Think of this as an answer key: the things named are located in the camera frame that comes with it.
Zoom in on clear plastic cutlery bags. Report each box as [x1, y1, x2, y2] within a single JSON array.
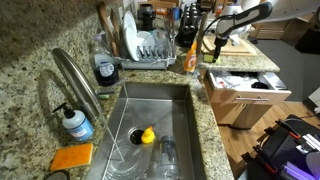
[[212, 70, 260, 90]]

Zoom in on orange spray bottle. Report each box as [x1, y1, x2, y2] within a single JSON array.
[[183, 39, 199, 74]]

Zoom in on green scrub brush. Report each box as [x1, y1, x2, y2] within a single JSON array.
[[96, 90, 116, 101]]

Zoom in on blue white soap dispenser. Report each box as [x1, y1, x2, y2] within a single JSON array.
[[52, 102, 95, 143]]

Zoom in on white box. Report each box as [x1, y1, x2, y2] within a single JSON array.
[[307, 86, 320, 115]]

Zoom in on wooden cutting board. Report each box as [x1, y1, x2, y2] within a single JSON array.
[[201, 34, 258, 57]]

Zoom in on stainless steel sink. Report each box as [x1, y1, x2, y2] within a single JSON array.
[[84, 81, 206, 180]]

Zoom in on clear drinking glass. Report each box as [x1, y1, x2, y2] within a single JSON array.
[[163, 8, 181, 45]]

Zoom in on curved metal faucet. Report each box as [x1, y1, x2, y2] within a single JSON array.
[[51, 47, 105, 123]]

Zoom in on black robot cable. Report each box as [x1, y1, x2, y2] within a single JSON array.
[[202, 13, 224, 37]]

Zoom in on wooden spoon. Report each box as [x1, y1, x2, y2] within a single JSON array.
[[97, 1, 117, 55], [109, 8, 122, 56]]

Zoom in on clear glass dish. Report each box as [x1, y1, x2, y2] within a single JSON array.
[[105, 143, 158, 180]]

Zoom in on grey dish rack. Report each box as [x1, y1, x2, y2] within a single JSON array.
[[116, 39, 178, 70]]

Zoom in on cardboard box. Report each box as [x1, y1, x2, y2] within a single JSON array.
[[146, 0, 181, 11]]

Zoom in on white bowl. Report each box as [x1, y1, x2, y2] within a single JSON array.
[[136, 30, 156, 52]]

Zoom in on black knife block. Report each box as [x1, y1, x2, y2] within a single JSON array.
[[177, 2, 202, 48]]

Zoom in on metal bar drawer handle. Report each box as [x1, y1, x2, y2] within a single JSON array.
[[234, 96, 270, 102]]

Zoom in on black canister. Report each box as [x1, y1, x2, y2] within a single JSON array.
[[137, 3, 157, 32]]

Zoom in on black bowl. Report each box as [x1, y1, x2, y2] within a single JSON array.
[[251, 81, 270, 90]]

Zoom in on white plate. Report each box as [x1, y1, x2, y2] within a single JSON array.
[[122, 10, 138, 35], [123, 27, 142, 62]]

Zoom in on open wooden drawer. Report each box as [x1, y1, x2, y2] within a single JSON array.
[[203, 69, 293, 106]]

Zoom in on brown wooden pole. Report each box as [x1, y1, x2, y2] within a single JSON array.
[[195, 13, 209, 58]]

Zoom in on orange sponge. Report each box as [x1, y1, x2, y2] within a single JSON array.
[[49, 143, 94, 172]]

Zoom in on wooden background cabinet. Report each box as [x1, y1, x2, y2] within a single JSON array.
[[249, 18, 303, 42]]

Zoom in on yellow green sponge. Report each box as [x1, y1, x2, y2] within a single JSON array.
[[203, 53, 221, 64]]

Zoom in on yellow rubber duck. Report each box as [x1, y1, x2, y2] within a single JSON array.
[[140, 125, 156, 145]]

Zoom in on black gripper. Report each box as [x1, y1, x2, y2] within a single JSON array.
[[213, 35, 225, 64]]

